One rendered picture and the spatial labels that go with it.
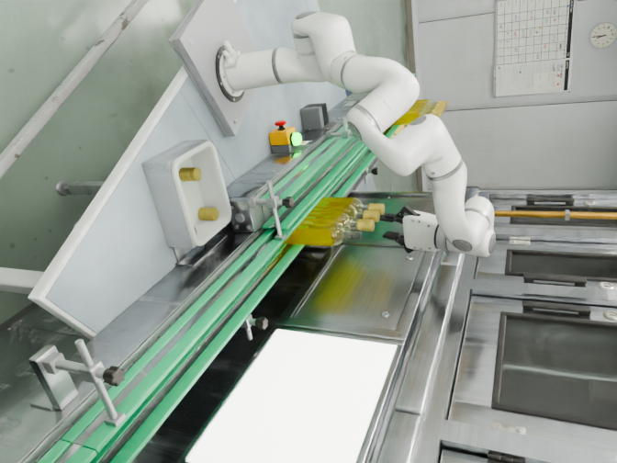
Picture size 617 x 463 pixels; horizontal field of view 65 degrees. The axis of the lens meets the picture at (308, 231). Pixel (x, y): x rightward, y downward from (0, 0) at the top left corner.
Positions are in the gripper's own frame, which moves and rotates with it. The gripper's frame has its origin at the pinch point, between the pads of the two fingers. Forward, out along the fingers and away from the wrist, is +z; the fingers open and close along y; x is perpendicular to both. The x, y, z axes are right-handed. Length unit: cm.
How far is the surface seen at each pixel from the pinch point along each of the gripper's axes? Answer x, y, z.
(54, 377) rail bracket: 88, 12, 13
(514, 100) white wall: -565, -107, 133
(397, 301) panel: 15.8, -12.7, -9.6
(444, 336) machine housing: 20.8, -15.0, -24.6
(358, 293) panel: 16.6, -12.7, 1.8
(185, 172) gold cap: 38, 28, 34
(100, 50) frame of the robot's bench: 10, 57, 102
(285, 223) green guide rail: 18.5, 6.4, 22.1
